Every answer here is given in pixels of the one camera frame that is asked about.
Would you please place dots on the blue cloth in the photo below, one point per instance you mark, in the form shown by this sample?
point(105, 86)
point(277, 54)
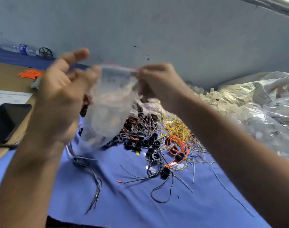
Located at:
point(125, 201)

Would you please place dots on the brown cardboard sheet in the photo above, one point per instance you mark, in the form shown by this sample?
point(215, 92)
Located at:
point(11, 76)

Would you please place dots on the white paper sheet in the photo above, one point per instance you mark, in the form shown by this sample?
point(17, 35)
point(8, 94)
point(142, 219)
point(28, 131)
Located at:
point(9, 97)

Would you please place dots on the clear plastic water bottle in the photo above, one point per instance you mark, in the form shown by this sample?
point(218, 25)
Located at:
point(21, 48)

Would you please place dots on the orange tie bundle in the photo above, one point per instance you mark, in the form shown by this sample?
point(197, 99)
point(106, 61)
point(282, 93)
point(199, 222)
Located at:
point(30, 74)

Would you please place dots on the pile of white plastic wheels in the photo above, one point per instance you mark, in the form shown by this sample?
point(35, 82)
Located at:
point(213, 99)

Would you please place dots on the person's right forearm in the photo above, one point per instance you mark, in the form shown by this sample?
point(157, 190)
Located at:
point(239, 159)

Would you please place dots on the window frame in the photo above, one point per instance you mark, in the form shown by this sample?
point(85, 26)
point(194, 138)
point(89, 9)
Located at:
point(272, 4)

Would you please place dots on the black smartphone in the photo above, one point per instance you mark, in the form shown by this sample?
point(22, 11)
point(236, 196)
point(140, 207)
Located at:
point(7, 122)

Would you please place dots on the white handheld device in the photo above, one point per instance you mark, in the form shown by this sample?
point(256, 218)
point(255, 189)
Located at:
point(36, 84)

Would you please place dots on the clear zip plastic bag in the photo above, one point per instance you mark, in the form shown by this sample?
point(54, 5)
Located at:
point(109, 106)

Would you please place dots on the pile of large plastic bags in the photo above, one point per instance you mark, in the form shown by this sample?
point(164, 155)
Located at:
point(268, 111)

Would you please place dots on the pile of black plastic rings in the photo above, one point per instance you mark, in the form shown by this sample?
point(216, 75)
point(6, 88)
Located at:
point(151, 140)

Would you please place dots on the black round wheel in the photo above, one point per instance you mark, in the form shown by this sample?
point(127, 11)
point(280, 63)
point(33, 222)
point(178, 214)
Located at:
point(45, 53)

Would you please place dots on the person's left hand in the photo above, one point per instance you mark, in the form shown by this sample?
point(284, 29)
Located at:
point(59, 104)

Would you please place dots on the person's right hand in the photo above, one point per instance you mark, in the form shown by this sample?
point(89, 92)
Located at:
point(163, 85)

